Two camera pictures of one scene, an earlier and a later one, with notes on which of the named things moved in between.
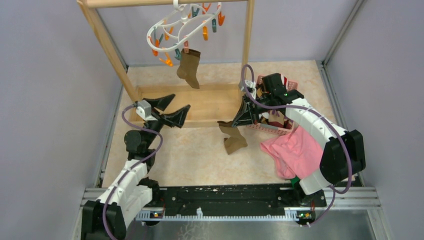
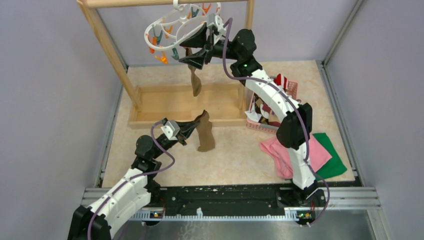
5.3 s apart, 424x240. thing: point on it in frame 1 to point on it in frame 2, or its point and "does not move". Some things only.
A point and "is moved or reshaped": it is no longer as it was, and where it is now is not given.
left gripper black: [175, 118] to [186, 129]
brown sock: [236, 141] to [205, 129]
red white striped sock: [284, 80] does not move
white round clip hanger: [185, 20] does not move
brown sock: [188, 69] is moved or reshaped
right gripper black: [244, 116] to [198, 41]
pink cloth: [297, 154] does not move
